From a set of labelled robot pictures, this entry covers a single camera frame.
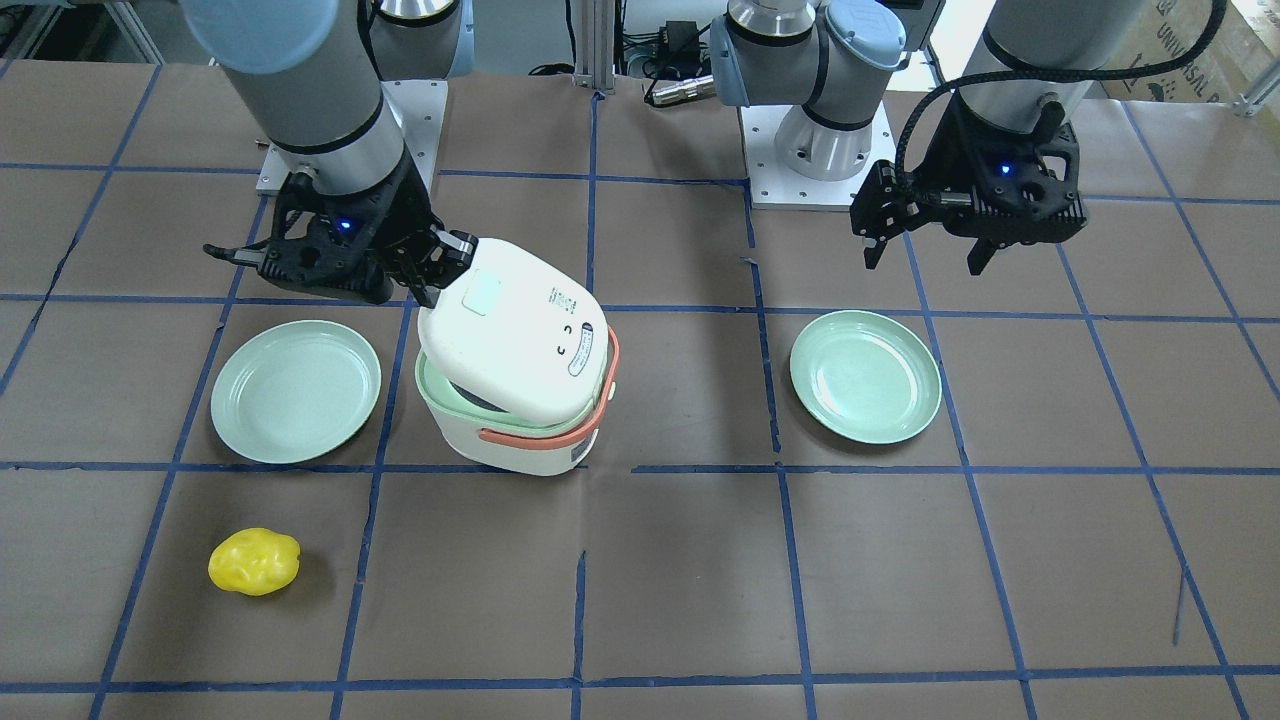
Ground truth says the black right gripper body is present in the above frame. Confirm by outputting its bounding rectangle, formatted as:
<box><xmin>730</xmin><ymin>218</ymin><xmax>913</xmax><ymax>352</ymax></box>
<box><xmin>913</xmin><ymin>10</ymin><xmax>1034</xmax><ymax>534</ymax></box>
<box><xmin>204</xmin><ymin>151</ymin><xmax>442</xmax><ymax>306</ymax></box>

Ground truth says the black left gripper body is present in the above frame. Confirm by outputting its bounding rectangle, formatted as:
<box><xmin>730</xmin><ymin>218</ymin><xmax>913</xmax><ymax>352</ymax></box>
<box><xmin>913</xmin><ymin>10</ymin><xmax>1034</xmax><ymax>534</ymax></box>
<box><xmin>850</xmin><ymin>96</ymin><xmax>1088</xmax><ymax>251</ymax></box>

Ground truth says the cream rice cooker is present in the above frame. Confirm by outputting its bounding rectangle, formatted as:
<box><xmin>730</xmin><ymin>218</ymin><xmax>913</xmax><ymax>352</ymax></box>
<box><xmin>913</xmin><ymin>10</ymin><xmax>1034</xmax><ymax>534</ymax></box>
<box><xmin>415</xmin><ymin>236</ymin><xmax>620</xmax><ymax>477</ymax></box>

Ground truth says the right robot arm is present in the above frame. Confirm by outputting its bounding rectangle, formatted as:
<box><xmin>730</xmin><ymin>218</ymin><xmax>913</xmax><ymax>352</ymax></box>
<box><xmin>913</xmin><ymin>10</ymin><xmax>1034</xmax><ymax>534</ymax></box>
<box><xmin>180</xmin><ymin>1</ymin><xmax>940</xmax><ymax>307</ymax></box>

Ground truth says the green plate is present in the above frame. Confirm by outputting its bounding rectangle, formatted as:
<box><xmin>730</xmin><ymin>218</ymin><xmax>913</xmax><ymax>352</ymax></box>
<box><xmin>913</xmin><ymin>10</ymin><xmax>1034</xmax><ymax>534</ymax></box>
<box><xmin>788</xmin><ymin>310</ymin><xmax>942</xmax><ymax>445</ymax></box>
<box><xmin>210</xmin><ymin>320</ymin><xmax>381</xmax><ymax>465</ymax></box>

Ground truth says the yellow toy pepper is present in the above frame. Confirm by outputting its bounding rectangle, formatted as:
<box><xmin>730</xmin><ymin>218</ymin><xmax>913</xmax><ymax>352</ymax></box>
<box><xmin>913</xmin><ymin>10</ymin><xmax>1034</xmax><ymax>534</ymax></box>
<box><xmin>207</xmin><ymin>527</ymin><xmax>301</xmax><ymax>597</ymax></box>

